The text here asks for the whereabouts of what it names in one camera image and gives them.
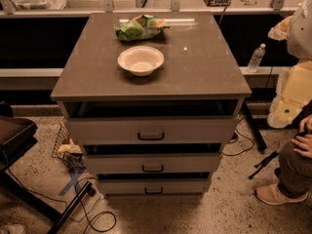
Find person's hand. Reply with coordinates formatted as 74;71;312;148
292;115;312;159

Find grey drawer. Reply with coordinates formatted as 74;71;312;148
97;179;211;195
84;153;220;174
64;117;238;145

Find grey drawer cabinet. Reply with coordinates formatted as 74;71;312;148
50;11;253;198

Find black stand leg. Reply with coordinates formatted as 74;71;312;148
242;102;267;152

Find black tool on floor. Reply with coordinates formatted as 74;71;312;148
249;150;279;179

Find yellow foam padded object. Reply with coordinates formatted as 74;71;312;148
267;60;312;129

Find beige shoe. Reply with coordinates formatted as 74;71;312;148
254;183;308;206

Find clear plastic water bottle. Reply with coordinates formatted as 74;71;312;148
247;43;266;73

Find white paper bowl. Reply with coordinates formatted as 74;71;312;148
117;46;164;77

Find green chip bag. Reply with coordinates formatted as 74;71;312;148
115;15;170;42

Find dark chair at left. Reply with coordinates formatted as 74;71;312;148
0;101;92;234

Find black floor cable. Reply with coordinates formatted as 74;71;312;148
3;175;118;234

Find wire basket with items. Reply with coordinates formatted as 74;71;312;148
52;123;85;169

